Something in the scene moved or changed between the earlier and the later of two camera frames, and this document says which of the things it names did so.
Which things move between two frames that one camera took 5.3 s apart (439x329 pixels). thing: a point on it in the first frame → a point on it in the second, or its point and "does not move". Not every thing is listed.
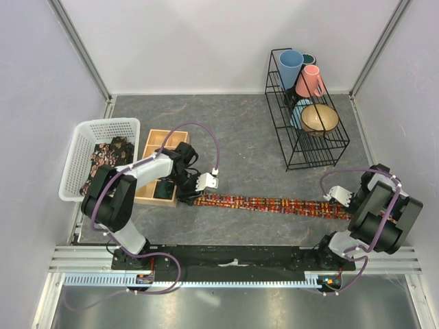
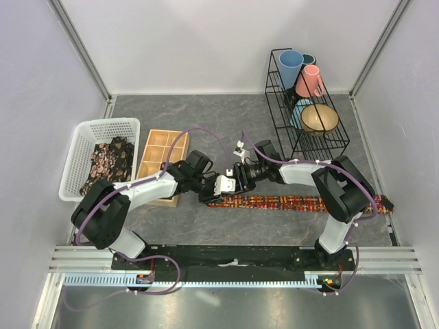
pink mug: (313, 81) does not move
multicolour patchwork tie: (274, 204) does not move
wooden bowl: (317, 119) does not move
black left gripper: (188, 197) → (210, 198)
